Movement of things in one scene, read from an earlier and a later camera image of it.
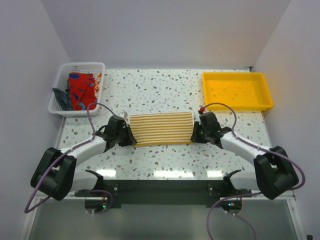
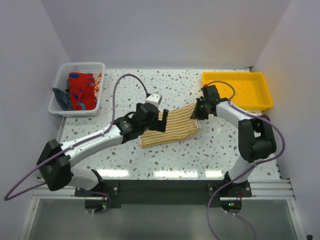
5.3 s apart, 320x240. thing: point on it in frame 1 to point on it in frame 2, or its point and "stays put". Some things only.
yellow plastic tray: (243, 91) stays put
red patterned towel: (82, 91) stays put
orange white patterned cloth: (96, 84) stays put
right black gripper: (195, 137) to (196, 115)
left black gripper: (130, 139) to (161, 123)
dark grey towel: (64, 98) stays put
